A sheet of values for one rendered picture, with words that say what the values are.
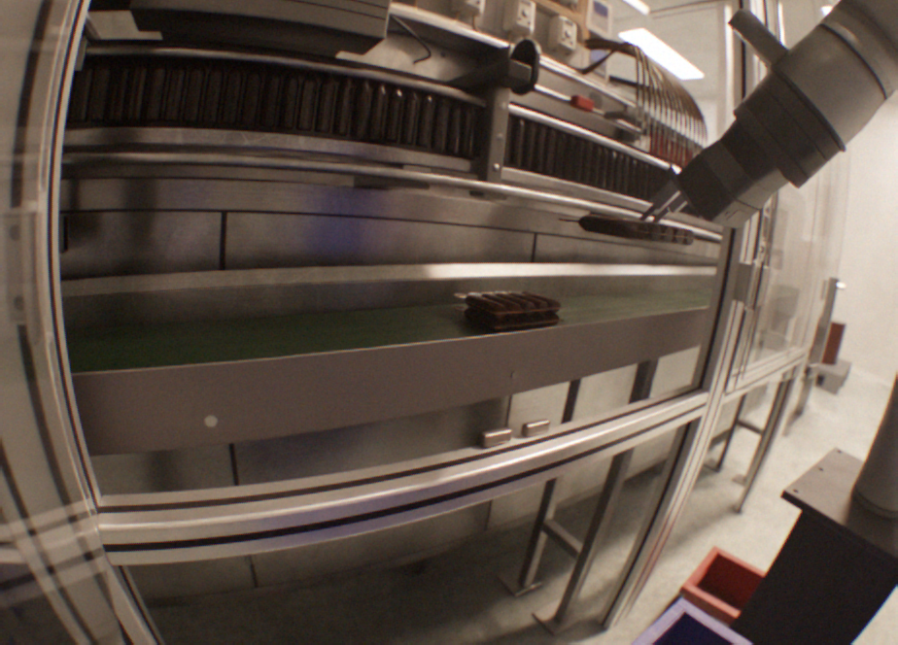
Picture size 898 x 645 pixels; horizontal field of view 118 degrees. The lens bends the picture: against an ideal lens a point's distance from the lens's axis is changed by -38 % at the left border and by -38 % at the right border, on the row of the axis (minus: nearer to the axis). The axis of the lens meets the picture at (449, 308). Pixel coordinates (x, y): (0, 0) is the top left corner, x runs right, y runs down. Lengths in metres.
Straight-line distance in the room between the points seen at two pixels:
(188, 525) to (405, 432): 0.49
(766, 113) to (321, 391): 0.39
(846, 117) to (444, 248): 0.55
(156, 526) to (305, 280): 0.31
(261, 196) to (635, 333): 0.52
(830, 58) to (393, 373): 0.41
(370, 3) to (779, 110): 0.39
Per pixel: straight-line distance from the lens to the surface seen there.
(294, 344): 0.41
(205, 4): 0.47
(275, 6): 0.47
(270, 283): 0.50
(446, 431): 0.79
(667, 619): 0.54
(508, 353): 0.45
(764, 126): 0.32
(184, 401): 0.36
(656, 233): 0.35
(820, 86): 0.32
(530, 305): 0.49
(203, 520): 0.33
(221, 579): 0.86
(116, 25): 0.82
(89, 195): 0.60
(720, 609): 1.06
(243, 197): 0.58
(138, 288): 0.50
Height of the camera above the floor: 0.81
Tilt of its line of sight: 13 degrees down
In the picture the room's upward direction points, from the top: 6 degrees clockwise
